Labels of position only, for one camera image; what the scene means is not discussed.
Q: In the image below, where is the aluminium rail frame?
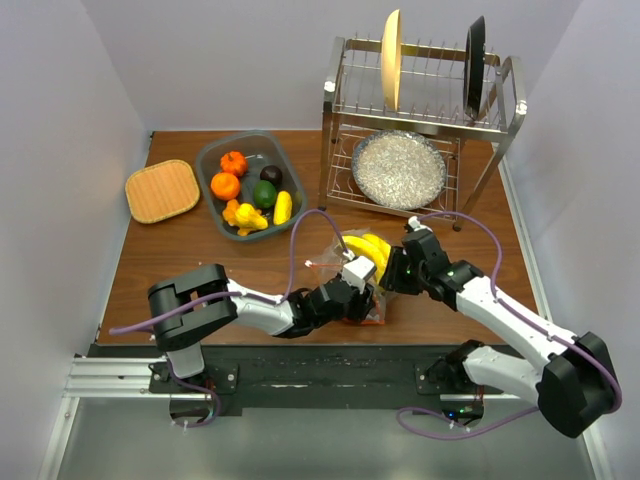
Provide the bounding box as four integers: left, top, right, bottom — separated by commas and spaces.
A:
37, 144, 614, 480

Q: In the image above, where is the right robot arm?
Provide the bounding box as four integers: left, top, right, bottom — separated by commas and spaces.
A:
382, 219, 621, 438

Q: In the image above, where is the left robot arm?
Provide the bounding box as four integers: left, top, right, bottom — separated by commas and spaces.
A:
147, 257, 376, 392

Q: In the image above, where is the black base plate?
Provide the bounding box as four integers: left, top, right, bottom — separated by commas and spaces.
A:
149, 344, 505, 419

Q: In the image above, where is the clear zip top bag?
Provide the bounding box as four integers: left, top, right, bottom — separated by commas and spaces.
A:
305, 229, 391, 325

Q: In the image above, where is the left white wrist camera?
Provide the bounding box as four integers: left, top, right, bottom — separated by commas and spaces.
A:
341, 256, 376, 292

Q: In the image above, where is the orange fake food piece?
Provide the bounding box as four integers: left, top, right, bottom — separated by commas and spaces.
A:
222, 199, 254, 236

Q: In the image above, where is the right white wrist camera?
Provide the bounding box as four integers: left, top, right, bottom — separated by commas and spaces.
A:
405, 216, 432, 233

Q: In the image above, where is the orange fake fruit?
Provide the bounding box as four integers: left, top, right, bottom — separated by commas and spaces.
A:
210, 172, 241, 201

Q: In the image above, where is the yellow fake banana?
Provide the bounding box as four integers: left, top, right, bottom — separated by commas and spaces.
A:
342, 233, 391, 287

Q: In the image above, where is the steel dish rack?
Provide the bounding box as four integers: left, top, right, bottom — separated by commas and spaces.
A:
318, 37, 528, 231

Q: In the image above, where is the woven bamboo coaster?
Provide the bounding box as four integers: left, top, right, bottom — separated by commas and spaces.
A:
125, 159, 200, 224

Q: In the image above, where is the small orange fake pumpkin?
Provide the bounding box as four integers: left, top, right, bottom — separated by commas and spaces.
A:
220, 151, 249, 177

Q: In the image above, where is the yellow fake squash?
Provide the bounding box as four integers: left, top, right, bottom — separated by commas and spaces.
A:
235, 203, 269, 230

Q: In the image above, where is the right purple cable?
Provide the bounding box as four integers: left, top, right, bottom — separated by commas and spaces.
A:
396, 211, 624, 440

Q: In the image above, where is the dark purple fake plum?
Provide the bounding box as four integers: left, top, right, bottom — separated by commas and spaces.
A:
260, 165, 283, 188

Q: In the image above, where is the beige wooden plate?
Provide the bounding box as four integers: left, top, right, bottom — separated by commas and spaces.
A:
380, 9, 402, 111

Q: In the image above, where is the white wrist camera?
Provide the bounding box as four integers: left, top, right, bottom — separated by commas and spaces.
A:
405, 216, 432, 233
341, 256, 376, 292

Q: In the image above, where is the clear plastic container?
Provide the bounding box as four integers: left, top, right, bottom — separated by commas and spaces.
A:
195, 130, 308, 243

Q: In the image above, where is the green fake lime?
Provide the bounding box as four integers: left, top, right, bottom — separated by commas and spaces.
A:
253, 180, 278, 209

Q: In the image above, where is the yellow fake corn cob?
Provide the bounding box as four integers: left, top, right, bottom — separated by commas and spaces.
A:
273, 191, 293, 226

